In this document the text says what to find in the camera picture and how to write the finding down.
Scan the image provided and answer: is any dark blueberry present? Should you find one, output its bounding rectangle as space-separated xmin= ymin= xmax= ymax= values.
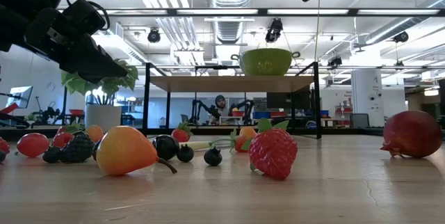
xmin=176 ymin=143 xmax=195 ymax=163
xmin=203 ymin=146 xmax=223 ymax=167

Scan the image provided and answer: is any small orange fruit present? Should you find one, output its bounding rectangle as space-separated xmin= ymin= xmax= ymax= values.
xmin=84 ymin=125 xmax=105 ymax=144
xmin=238 ymin=127 xmax=258 ymax=141

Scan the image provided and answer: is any computer monitor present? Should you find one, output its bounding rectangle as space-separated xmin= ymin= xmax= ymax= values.
xmin=6 ymin=85 xmax=34 ymax=110

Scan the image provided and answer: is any small blackberry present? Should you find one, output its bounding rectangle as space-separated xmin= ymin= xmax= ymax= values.
xmin=42 ymin=146 xmax=63 ymax=164

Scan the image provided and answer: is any large red strawberry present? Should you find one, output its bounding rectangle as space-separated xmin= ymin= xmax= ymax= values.
xmin=248 ymin=118 xmax=299 ymax=182

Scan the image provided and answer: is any thin hanging cable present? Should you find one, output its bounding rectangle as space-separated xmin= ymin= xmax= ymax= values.
xmin=314 ymin=1 xmax=321 ymax=63

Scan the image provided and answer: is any green plastic colander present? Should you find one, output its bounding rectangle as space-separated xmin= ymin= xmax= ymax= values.
xmin=230 ymin=47 xmax=301 ymax=77

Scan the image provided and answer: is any yellow orange pear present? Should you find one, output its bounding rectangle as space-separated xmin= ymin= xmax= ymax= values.
xmin=96 ymin=125 xmax=178 ymax=177

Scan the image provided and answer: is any large blackberry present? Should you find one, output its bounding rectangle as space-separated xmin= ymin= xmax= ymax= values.
xmin=58 ymin=131 xmax=95 ymax=164

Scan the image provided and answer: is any wooden shelf with black frame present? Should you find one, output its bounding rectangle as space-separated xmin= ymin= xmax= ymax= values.
xmin=141 ymin=61 xmax=321 ymax=140

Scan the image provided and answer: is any red cherry tomato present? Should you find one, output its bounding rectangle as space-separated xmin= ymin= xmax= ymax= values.
xmin=16 ymin=132 xmax=50 ymax=158

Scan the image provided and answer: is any grey box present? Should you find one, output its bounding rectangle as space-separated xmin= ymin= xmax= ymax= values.
xmin=349 ymin=113 xmax=371 ymax=129

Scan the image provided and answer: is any knife with cream handle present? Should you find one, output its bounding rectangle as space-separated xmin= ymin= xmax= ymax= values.
xmin=179 ymin=139 xmax=232 ymax=151

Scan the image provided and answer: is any dark red pomegranate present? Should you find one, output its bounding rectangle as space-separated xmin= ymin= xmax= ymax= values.
xmin=379 ymin=110 xmax=444 ymax=159

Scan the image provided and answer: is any black ceiling camera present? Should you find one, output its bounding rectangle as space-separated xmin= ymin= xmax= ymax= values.
xmin=264 ymin=17 xmax=284 ymax=44
xmin=147 ymin=27 xmax=162 ymax=44
xmin=393 ymin=31 xmax=410 ymax=44
xmin=326 ymin=56 xmax=343 ymax=69

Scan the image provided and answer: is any white plant pot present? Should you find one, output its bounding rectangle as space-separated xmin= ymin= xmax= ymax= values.
xmin=84 ymin=104 xmax=122 ymax=133

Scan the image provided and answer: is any person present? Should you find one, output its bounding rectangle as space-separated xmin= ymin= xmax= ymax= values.
xmin=210 ymin=94 xmax=232 ymax=125

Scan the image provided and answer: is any green leafy plant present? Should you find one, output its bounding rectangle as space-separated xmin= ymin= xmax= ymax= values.
xmin=61 ymin=59 xmax=139 ymax=105

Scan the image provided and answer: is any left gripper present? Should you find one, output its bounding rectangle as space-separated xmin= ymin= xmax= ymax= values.
xmin=8 ymin=8 xmax=128 ymax=84

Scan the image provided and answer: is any dark round plum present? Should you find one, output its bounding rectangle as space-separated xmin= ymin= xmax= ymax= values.
xmin=152 ymin=134 xmax=181 ymax=161

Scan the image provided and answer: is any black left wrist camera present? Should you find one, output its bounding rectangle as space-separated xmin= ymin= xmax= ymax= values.
xmin=64 ymin=0 xmax=107 ymax=35

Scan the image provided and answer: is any white round column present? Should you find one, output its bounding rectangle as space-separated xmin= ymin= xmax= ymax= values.
xmin=350 ymin=69 xmax=385 ymax=127

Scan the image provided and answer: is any black overhead light bar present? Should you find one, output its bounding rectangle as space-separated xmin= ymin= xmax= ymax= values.
xmin=104 ymin=7 xmax=445 ymax=17

